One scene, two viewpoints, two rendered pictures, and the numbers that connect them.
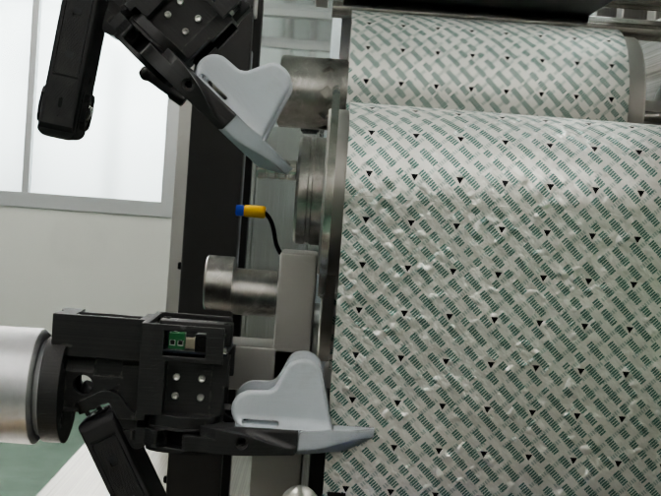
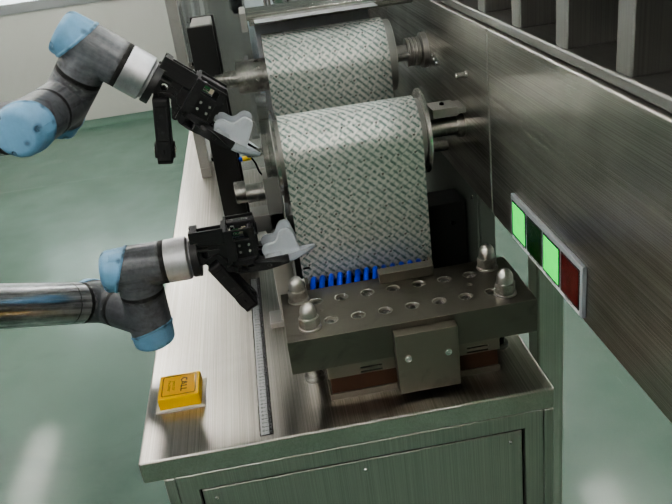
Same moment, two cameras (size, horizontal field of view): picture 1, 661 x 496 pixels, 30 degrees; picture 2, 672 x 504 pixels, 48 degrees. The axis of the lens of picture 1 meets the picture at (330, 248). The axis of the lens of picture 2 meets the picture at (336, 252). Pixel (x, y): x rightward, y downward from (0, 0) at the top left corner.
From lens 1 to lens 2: 0.57 m
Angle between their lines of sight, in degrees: 23
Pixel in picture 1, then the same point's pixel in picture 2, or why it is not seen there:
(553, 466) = (382, 240)
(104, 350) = (210, 242)
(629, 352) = (402, 195)
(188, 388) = (244, 248)
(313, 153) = (267, 145)
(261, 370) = (266, 223)
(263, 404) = (273, 247)
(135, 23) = (185, 116)
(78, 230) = (93, 15)
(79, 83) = (169, 143)
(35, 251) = not seen: hidden behind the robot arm
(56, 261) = not seen: hidden behind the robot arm
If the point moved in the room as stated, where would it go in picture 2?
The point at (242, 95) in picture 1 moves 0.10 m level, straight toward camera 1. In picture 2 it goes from (235, 133) to (240, 150)
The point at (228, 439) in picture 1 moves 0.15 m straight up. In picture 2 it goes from (264, 264) to (249, 182)
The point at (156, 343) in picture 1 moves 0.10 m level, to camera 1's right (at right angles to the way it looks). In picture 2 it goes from (229, 238) to (289, 228)
